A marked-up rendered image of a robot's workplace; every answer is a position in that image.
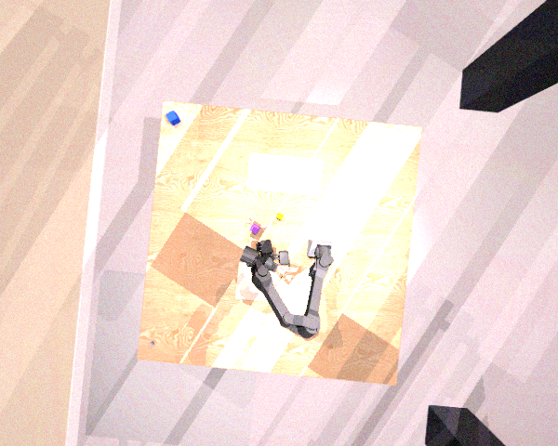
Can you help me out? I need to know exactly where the blue cube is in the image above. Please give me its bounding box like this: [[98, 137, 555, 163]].
[[166, 110, 181, 125]]

